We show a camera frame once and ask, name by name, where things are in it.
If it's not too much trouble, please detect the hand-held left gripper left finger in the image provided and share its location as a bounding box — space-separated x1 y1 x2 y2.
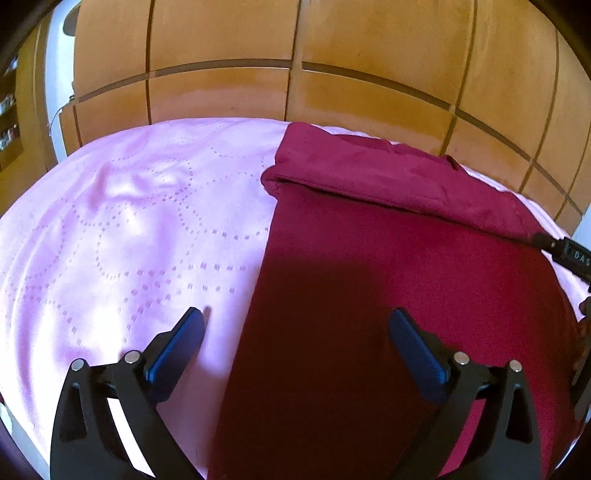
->
50 307 206 480

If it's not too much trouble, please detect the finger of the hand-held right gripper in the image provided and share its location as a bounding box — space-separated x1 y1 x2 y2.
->
531 233 565 254

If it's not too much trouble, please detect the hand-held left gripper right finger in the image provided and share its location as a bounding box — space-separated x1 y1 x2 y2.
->
389 308 555 480

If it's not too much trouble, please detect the maroon garment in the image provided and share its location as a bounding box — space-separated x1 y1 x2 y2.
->
208 122 580 480

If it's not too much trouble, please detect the pink dotted bedspread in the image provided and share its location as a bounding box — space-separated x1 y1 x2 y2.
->
0 117 591 480

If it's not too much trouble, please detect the wooden shelf unit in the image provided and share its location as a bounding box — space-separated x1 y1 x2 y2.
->
0 55 26 172

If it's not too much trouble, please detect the wooden wardrobe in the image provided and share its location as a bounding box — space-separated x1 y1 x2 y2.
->
14 0 591 232

